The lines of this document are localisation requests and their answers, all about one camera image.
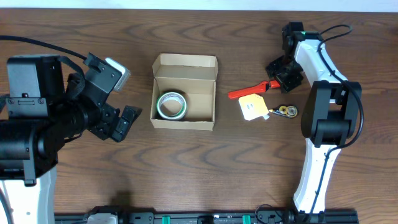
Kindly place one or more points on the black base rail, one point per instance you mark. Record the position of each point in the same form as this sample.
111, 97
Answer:
263, 214

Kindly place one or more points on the correction tape dispenser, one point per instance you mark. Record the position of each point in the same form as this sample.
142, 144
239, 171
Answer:
287, 111

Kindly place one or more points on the white masking tape roll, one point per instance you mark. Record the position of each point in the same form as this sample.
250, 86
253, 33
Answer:
171, 107

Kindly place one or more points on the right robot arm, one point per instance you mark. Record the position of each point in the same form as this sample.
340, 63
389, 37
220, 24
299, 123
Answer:
332, 118

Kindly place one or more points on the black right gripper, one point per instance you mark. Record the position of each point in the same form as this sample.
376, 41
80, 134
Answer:
286, 73

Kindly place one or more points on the small yellow spiral notepad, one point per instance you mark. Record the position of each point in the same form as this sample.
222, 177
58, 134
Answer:
253, 106

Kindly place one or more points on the green tape roll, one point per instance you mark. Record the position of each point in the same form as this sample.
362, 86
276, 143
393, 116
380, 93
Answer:
176, 97

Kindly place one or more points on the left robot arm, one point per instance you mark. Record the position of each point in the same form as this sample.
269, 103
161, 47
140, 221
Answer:
52, 101

